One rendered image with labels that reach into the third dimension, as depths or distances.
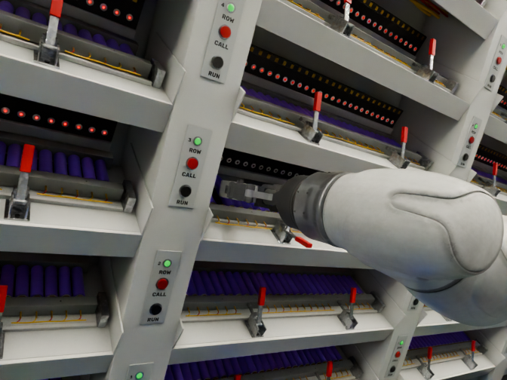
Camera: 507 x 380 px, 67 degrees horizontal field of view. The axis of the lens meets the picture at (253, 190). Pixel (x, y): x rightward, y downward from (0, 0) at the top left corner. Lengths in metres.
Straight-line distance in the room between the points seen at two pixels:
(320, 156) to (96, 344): 0.48
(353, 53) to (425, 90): 0.23
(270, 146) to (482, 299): 0.37
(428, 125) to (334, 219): 0.71
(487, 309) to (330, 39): 0.47
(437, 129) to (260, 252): 0.59
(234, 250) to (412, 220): 0.38
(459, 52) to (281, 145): 0.60
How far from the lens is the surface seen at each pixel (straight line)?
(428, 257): 0.37
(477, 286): 0.49
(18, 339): 0.67
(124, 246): 0.60
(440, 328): 1.31
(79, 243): 0.58
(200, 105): 0.58
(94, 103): 0.55
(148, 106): 0.56
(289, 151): 0.68
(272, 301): 0.86
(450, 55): 1.14
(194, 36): 0.58
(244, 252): 0.69
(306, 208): 0.46
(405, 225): 0.36
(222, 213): 0.68
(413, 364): 1.40
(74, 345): 0.67
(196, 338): 0.74
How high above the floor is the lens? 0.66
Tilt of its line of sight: 7 degrees down
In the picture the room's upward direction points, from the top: 15 degrees clockwise
